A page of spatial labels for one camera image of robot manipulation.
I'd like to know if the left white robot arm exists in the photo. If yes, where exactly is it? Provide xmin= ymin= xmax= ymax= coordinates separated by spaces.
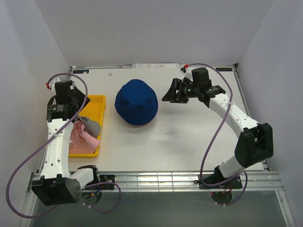
xmin=31 ymin=80 xmax=101 ymax=206

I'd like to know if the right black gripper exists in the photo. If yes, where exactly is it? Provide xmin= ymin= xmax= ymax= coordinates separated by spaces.
xmin=161 ymin=79 xmax=199 ymax=104

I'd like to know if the blue corner label right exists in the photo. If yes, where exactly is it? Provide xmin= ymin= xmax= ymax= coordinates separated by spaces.
xmin=215 ymin=67 xmax=232 ymax=71

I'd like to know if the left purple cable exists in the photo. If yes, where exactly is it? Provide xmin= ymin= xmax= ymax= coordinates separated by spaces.
xmin=5 ymin=73 xmax=121 ymax=218

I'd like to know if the aluminium front rail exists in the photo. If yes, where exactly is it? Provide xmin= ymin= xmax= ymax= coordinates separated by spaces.
xmin=27 ymin=171 xmax=285 ymax=193

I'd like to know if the blue corner label left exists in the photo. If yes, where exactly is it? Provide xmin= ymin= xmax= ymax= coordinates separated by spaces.
xmin=72 ymin=70 xmax=89 ymax=74

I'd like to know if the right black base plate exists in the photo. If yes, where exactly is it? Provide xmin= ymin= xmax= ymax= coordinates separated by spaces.
xmin=194 ymin=174 xmax=243 ymax=190

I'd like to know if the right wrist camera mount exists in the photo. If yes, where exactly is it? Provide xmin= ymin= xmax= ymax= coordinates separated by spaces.
xmin=180 ymin=64 xmax=192 ymax=81

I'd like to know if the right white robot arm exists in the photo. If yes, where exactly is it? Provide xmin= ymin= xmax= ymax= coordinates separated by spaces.
xmin=162 ymin=65 xmax=274 ymax=188

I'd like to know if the pink hat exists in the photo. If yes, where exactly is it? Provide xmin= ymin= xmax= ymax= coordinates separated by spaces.
xmin=69 ymin=121 xmax=99 ymax=155

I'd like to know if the blue hat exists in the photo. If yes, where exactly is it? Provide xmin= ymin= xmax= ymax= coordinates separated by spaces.
xmin=115 ymin=79 xmax=158 ymax=126

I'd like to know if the grey hat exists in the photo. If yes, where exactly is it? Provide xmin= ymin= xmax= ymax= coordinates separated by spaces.
xmin=76 ymin=115 xmax=101 ymax=139

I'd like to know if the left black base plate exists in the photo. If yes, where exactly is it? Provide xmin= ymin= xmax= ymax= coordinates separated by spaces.
xmin=84 ymin=175 xmax=116 ymax=191

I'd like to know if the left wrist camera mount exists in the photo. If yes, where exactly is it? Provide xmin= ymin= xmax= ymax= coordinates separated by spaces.
xmin=46 ymin=78 xmax=61 ymax=92

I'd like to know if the blue corner label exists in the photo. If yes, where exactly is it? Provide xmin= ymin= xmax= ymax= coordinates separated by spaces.
xmin=72 ymin=70 xmax=89 ymax=74
xmin=215 ymin=67 xmax=232 ymax=71

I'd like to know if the yellow plastic bin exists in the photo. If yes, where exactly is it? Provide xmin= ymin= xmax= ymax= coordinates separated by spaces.
xmin=69 ymin=95 xmax=106 ymax=158

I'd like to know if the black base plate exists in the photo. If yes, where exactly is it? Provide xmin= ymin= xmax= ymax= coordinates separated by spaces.
xmin=84 ymin=175 xmax=116 ymax=191
xmin=194 ymin=174 xmax=243 ymax=190

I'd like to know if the white paper strip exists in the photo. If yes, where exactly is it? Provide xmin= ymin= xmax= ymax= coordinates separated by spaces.
xmin=132 ymin=63 xmax=179 ymax=69

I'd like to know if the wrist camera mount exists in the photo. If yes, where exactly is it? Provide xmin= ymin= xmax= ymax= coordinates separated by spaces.
xmin=46 ymin=78 xmax=61 ymax=92
xmin=180 ymin=64 xmax=192 ymax=81

